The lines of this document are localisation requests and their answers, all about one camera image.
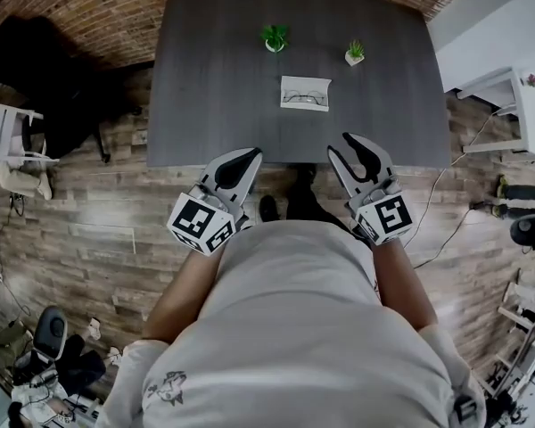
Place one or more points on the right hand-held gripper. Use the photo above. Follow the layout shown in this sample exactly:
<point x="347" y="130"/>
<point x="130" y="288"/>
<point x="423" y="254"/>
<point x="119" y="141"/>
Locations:
<point x="388" y="216"/>

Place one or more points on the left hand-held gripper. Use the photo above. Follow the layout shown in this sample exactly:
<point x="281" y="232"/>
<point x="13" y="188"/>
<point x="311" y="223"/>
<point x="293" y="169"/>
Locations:
<point x="196" y="221"/>

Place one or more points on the white cloth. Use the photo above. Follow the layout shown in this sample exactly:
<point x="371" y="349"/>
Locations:
<point x="303" y="83"/>

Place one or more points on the person's left forearm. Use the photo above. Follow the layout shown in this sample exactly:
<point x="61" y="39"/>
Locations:
<point x="183" y="297"/>

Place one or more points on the person's right forearm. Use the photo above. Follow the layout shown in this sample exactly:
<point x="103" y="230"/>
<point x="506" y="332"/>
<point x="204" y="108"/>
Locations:
<point x="401" y="283"/>

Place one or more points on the person's left leg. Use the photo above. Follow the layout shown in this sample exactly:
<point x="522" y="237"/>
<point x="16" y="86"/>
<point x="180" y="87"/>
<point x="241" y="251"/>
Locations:
<point x="269" y="208"/>

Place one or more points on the person's leg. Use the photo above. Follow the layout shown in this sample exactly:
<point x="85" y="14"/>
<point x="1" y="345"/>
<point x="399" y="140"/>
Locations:
<point x="269" y="208"/>
<point x="303" y="199"/>

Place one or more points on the person's right leg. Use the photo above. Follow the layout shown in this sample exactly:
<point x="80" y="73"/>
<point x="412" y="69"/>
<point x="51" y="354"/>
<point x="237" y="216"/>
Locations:
<point x="303" y="199"/>

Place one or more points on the dark grey wooden table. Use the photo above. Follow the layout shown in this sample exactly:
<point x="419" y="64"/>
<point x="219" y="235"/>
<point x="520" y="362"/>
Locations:
<point x="214" y="83"/>

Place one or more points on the spiky plant angular white pot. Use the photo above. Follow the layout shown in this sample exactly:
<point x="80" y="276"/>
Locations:
<point x="354" y="56"/>

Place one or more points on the leafy plant round white pot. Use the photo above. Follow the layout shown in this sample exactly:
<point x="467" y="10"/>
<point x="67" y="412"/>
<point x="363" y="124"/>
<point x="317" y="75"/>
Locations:
<point x="275" y="38"/>

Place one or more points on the person's white t-shirt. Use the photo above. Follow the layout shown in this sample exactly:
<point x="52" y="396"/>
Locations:
<point x="294" y="328"/>

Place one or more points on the white side table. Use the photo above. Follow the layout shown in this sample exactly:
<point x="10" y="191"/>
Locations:
<point x="530" y="105"/>

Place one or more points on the small pink flower pot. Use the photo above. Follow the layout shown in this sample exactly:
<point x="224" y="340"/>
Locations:
<point x="532" y="80"/>

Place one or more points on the black office chair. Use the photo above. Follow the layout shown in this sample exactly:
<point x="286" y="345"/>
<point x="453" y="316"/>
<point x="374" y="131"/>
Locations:
<point x="49" y="83"/>

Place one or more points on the white chair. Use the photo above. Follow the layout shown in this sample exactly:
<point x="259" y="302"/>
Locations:
<point x="4" y="127"/>

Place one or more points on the white metal frame rack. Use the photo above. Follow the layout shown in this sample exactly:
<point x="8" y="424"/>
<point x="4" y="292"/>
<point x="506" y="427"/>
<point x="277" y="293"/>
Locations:
<point x="526" y="328"/>

